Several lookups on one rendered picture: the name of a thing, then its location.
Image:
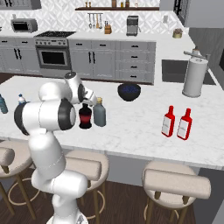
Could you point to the red bottle with white label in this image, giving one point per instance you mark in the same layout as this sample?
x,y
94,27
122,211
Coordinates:
x,y
168,122
184,125

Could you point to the dark wooden wall shelf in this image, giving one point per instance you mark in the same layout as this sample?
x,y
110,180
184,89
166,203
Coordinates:
x,y
116,8

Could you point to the blue plastic bottle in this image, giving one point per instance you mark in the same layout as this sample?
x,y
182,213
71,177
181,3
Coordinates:
x,y
2,105

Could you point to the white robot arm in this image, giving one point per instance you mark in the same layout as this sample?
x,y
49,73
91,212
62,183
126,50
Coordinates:
x,y
43,113

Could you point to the white paper towel roll holder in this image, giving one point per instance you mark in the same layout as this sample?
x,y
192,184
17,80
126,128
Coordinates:
x,y
194,77

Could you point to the dark bottle with red label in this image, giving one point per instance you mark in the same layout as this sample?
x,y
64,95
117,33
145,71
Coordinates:
x,y
85,118

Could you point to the grey wall cupboard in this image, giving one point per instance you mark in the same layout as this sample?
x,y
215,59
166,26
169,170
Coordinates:
x,y
20,4

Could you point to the grey bottle with tan cap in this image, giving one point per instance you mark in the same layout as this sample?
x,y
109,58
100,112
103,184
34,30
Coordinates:
x,y
99,115

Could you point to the dark sink basin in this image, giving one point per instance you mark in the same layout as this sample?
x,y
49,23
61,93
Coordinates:
x,y
175,71

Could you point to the beige round bar stool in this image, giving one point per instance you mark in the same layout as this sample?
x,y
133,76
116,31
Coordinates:
x,y
87,166
11,159
172,182

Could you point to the clear bottle with blue cap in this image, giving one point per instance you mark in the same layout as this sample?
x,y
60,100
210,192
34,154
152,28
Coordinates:
x,y
21,99

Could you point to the small brown bottle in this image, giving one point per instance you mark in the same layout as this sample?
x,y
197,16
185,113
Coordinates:
x,y
86,4

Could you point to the grey base cupboard run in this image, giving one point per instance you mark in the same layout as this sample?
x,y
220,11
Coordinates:
x,y
17,55
116,59

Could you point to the dark blue bowl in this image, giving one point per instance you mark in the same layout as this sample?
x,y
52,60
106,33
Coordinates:
x,y
129,92

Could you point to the grey sink tap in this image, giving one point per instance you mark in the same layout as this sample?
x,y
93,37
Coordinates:
x,y
198,54

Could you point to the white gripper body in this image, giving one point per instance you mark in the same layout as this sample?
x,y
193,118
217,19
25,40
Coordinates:
x,y
91,98

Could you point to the brown jar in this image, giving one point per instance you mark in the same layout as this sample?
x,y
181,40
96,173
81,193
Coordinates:
x,y
114,3

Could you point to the steel coffee machine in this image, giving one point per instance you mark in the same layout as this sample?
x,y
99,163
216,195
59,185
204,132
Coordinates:
x,y
132,25

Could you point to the grey toaster oven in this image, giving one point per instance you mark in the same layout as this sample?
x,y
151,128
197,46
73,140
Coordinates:
x,y
24,25

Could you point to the small amber jar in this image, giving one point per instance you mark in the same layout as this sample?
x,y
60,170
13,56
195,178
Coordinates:
x,y
127,3

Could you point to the grey tall cabinet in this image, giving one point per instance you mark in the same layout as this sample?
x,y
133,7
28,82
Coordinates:
x,y
204,13

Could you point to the rail with hanging tools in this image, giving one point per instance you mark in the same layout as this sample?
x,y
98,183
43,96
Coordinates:
x,y
95,20

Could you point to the steel stove with oven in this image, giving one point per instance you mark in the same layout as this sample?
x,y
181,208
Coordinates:
x,y
54,55

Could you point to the small white cup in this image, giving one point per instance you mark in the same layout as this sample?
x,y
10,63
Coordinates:
x,y
165,19

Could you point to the small potted plant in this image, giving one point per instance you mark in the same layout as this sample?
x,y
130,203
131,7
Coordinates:
x,y
177,33

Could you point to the wooden knife block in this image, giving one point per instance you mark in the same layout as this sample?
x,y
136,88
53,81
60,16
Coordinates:
x,y
108,29

